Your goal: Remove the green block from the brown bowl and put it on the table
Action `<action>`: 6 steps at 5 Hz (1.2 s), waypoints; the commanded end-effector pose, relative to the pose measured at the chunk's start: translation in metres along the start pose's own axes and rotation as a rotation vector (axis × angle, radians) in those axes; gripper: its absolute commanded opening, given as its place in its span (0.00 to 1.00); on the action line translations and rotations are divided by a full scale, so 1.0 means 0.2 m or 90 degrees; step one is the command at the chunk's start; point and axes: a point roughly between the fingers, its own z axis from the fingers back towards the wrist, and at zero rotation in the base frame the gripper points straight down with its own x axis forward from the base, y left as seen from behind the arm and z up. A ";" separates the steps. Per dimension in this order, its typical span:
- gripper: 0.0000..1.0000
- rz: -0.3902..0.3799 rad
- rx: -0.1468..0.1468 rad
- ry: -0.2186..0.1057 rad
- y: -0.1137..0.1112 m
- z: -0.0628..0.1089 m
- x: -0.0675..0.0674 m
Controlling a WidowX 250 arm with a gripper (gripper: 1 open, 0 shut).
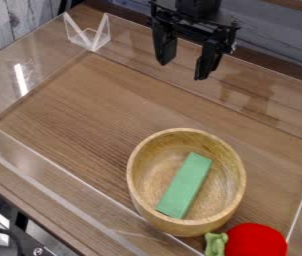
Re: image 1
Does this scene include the clear acrylic corner bracket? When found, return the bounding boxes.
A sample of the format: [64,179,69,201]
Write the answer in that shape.
[63,13,111,52]

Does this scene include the green rectangular block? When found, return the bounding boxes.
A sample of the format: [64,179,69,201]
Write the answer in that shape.
[155,152,212,219]

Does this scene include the small green toy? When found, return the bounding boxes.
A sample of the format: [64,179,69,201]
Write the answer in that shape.
[204,233,228,256]

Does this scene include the brown wooden bowl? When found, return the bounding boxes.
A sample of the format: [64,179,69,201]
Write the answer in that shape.
[126,128,246,237]

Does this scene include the red plush ball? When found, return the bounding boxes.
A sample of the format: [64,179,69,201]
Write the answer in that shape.
[224,223,289,256]

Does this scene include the black table frame bracket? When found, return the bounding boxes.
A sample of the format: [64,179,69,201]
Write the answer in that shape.
[0,210,56,256]

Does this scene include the clear acrylic tray wall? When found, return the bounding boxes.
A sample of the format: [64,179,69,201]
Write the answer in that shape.
[0,130,203,256]

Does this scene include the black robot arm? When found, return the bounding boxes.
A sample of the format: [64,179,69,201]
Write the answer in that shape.
[150,0,240,80]

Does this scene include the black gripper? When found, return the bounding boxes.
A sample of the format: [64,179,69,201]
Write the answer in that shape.
[150,0,240,80]

